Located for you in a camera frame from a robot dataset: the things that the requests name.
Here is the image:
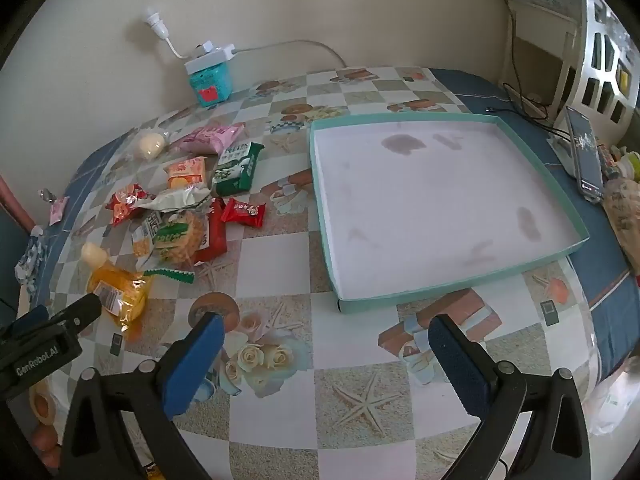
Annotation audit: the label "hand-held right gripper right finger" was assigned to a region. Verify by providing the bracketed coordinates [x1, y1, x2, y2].
[427, 314, 593, 480]

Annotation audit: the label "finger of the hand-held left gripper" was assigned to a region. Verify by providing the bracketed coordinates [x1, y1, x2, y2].
[9, 305, 52, 339]
[47, 292, 102, 335]

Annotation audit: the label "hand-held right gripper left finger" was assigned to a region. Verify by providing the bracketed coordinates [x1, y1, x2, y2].
[59, 311, 226, 480]

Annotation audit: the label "yellow jelly pouch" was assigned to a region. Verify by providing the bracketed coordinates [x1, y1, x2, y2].
[81, 241, 153, 341]

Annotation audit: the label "green zigzag-edged wrapper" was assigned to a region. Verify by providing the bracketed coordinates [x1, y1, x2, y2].
[142, 267, 196, 285]

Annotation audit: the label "red orange flowered snack packet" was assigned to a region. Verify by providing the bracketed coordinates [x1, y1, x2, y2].
[105, 183, 151, 227]

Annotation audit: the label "large shiny red snack packet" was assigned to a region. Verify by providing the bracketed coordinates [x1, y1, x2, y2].
[192, 197, 228, 266]

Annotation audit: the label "clear rice cracker packet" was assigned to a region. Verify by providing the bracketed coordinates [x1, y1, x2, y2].
[131, 209, 211, 268]

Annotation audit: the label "white silver snack packet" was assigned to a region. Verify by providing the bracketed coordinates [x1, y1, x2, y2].
[137, 185, 213, 213]

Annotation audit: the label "red candy packet white label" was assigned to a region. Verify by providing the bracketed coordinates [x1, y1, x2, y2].
[220, 197, 267, 230]

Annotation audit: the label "teal shallow cardboard tray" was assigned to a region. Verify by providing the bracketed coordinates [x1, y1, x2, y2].
[308, 111, 591, 315]

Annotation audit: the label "orange biscuit packet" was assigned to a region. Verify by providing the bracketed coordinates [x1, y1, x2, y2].
[165, 156, 208, 191]

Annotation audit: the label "beige tape roll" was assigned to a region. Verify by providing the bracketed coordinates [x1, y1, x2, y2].
[27, 382, 58, 426]

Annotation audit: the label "crumpled blue white wrappers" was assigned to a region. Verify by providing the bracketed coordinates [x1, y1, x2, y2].
[15, 227, 48, 286]

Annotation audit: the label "small pink candy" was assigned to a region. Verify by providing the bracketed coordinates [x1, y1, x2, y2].
[48, 196, 70, 225]

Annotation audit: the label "clear plastic bag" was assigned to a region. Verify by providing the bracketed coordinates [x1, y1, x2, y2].
[585, 355, 640, 436]

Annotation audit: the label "round white bun clear wrapper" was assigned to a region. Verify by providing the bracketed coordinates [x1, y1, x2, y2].
[131, 129, 168, 161]

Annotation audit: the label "green white biscuit packet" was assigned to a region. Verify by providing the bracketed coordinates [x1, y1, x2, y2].
[212, 141, 265, 197]

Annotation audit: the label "pink snack packet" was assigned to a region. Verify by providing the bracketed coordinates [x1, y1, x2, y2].
[172, 122, 246, 156]

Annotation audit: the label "brown paper bag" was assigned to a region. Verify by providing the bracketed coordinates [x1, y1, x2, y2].
[602, 177, 640, 276]

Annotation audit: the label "white phone stand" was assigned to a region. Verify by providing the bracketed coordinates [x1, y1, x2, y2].
[546, 132, 581, 178]

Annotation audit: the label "black smartphone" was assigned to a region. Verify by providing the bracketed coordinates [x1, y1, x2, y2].
[565, 106, 606, 203]

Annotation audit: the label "teal cube toy box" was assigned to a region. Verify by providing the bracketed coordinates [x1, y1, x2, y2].
[184, 62, 235, 108]

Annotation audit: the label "white power strip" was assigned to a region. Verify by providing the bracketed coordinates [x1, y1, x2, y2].
[184, 40, 237, 75]

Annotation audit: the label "white lattice furniture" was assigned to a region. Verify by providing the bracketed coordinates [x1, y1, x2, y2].
[565, 0, 640, 131]

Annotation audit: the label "white cabinet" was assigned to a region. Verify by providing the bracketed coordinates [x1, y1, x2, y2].
[500, 0, 583, 121]

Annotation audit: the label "reddish wooden frame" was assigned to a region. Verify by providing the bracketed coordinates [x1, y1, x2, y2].
[0, 175, 37, 233]

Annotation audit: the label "black cable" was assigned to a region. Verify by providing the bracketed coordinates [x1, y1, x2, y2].
[486, 0, 571, 136]

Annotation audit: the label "white wall plug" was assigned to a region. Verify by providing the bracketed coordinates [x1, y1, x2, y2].
[142, 7, 193, 59]

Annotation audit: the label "grey power cable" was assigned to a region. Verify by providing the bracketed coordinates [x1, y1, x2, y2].
[232, 39, 347, 69]

